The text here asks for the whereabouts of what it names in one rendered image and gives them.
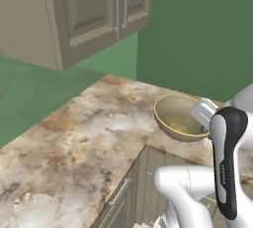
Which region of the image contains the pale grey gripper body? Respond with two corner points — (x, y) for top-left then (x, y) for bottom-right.
(189, 98), (219, 131)

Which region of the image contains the beige wall cupboard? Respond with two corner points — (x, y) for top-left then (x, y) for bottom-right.
(0, 0), (154, 72)

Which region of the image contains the silver cupboard door handle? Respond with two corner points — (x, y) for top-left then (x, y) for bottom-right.
(112, 0), (121, 34)
(121, 0), (128, 31)

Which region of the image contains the beige drawer front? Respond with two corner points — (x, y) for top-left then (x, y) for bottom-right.
(89, 167), (138, 228)

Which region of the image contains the olive bowl with yellow rim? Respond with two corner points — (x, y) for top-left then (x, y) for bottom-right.
(153, 93), (211, 143)

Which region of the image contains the wide beige cupboard door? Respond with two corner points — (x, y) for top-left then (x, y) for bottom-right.
(48, 0), (121, 70)

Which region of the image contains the silver drawer handle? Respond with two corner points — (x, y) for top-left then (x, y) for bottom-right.
(108, 177), (133, 207)

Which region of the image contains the beige base cupboard run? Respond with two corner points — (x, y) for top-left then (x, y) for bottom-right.
(132, 144), (211, 228)

